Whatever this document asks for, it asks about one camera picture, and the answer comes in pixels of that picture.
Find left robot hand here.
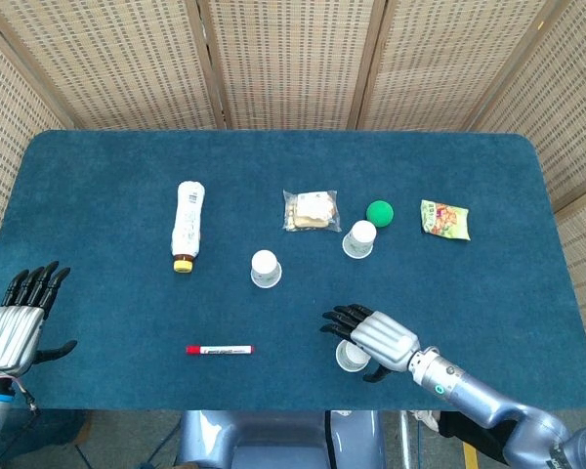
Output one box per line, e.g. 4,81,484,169
0,261,78,378

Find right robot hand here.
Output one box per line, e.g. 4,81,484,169
320,303,421,383

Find white paper cup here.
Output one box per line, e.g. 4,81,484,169
250,249,283,290
335,339,372,373
342,220,378,259

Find blue table cloth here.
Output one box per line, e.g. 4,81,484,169
0,129,586,411

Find green foam ball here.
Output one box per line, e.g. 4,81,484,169
365,199,395,229

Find green snack packet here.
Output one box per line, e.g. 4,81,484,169
420,198,472,241

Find clear bagged sandwich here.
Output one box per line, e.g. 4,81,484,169
281,189,343,233

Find blue-grey robot torso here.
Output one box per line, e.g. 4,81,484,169
175,408,388,469

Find red whiteboard marker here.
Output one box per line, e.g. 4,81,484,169
186,344,256,357

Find white bottle yellow cap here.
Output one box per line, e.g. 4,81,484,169
170,180,208,274

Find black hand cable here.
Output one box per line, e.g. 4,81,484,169
8,376,43,419

